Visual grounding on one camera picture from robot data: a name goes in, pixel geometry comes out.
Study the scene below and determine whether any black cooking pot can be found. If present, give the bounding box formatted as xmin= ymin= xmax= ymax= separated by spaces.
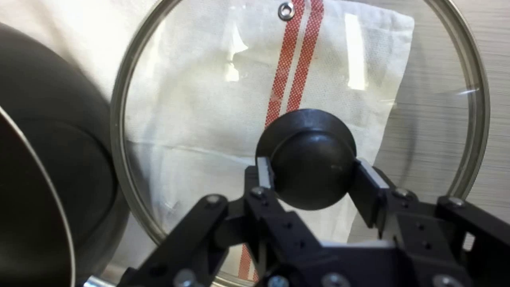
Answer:
xmin=0 ymin=23 xmax=132 ymax=287

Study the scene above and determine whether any white towel with red stripes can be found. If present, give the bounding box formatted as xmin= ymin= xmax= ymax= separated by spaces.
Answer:
xmin=0 ymin=0 xmax=417 ymax=287

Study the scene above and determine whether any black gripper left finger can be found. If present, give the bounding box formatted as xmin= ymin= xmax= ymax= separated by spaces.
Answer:
xmin=118 ymin=156 xmax=322 ymax=287

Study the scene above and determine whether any glass lid with black knob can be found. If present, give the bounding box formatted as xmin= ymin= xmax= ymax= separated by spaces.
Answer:
xmin=108 ymin=0 xmax=490 ymax=287

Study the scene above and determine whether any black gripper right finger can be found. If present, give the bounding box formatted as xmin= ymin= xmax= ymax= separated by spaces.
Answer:
xmin=345 ymin=156 xmax=510 ymax=287

